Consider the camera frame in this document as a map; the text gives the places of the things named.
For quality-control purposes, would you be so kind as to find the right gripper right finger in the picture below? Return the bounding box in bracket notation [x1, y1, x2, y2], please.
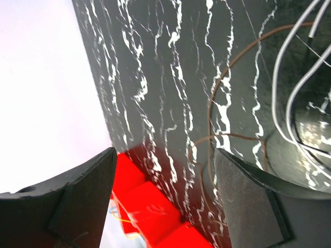
[214, 149, 330, 247]

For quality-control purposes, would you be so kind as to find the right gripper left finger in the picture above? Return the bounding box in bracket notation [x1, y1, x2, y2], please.
[1, 147, 117, 247]

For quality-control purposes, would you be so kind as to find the blue cable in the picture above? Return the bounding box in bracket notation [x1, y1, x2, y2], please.
[108, 200, 119, 215]

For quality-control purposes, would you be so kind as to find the yellow cable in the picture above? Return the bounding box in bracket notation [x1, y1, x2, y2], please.
[113, 216, 140, 240]

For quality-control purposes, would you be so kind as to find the red divided plastic bin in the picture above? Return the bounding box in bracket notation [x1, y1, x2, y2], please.
[111, 153, 211, 248]

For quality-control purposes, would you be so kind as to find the dark red thin cable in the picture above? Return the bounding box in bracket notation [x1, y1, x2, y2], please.
[187, 22, 315, 233]

